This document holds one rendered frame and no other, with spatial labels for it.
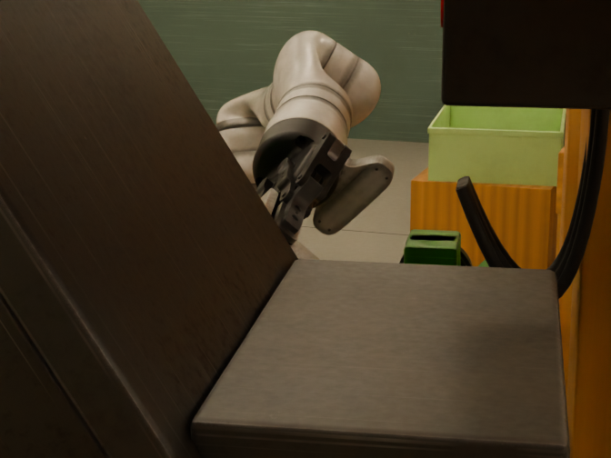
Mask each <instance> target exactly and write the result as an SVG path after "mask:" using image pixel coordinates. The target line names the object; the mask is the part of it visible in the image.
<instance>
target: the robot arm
mask: <svg viewBox="0 0 611 458"><path fill-rule="evenodd" d="M380 93H381V83H380V79H379V76H378V74H377V72H376V70H375V69H374V68H373V67H372V66H371V65H370V64H369V63H367V62H366V61H364V60H363V59H361V58H360V57H358V56H356V55H355V54H353V53H352V52H350V51H349V50H347V49H346V48H344V47H343V46H341V45H340V44H339V43H336V41H335V40H333V39H332V38H330V37H329V36H327V35H325V34H323V33H320V32H318V31H304V32H301V33H298V34H296V35H294V36H293V37H291V38H290V39H289V40H288V41H287V42H286V43H285V45H284V46H283V48H282V50H281V51H280V53H279V55H278V57H277V59H276V63H275V70H274V77H273V83H272V84H271V85H269V86H267V87H264V88H261V89H258V90H255V91H253V92H250V93H247V94H245V95H241V96H238V97H237V98H235V99H232V100H230V101H229V102H227V103H226V104H224V105H223V106H222V107H221V109H220V110H219V112H218V114H217V118H216V125H215V126H216V128H217V130H218V131H219V133H220V134H221V135H222V137H223V138H224V140H225V142H226V144H227V145H228V147H229V149H230V150H231V152H232V153H233V155H234V157H235V159H236V160H237V162H238V163H239V164H240V166H241V167H242V169H243V171H244V172H245V174H246V176H247V178H248V179H249V181H250V183H251V184H252V186H253V187H254V188H255V190H256V192H257V193H258V195H259V197H260V198H261V197H262V196H263V195H264V194H265V193H266V192H267V191H268V190H269V189H270V188H273V189H275V190H276V191H277V192H278V193H279V195H278V197H277V199H276V202H275V207H274V209H273V212H272V214H271V216H272V217H273V219H274V220H275V223H276V224H277V226H278V227H279V229H280V231H281V232H282V234H283V235H284V237H285V239H286V240H287V241H288V243H289V245H292V244H293V243H294V242H296V241H297V240H298V237H299V235H300V231H301V228H302V224H303V221H304V219H306V218H307V217H308V216H309V215H310V214H311V211H312V209H313V208H316V209H315V213H314V217H313V224H314V226H315V228H316V229H317V230H318V231H319V232H320V233H322V234H326V235H330V234H335V233H337V232H339V231H340V230H341V229H343V228H344V227H345V226H346V225H347V224H349V223H350V222H351V221H352V220H353V219H354V218H356V217H357V216H358V215H359V214H360V213H361V212H362V211H363V210H364V209H366V208H367V207H368V206H369V205H370V204H371V203H372V202H373V201H374V200H375V199H376V198H377V197H378V196H379V195H380V194H381V193H383V192H384V191H385V189H386V188H387V187H388V186H389V185H390V183H391V182H392V179H393V175H394V171H395V168H394V165H393V164H392V162H391V161H389V160H388V159H387V158H385V157H384V156H382V155H373V156H368V157H365V158H360V159H351V158H349V156H350V154H351V153H352V150H351V149H350V148H348V147H347V137H348V135H349V131H350V128H352V127H354V126H356V125H357V124H359V123H361V122H362V121H364V120H365V119H366V118H367V117H368V116H369V115H370V114H371V113H372V111H373V110H374V108H375V107H376V104H377V102H378V100H379V96H380Z"/></svg>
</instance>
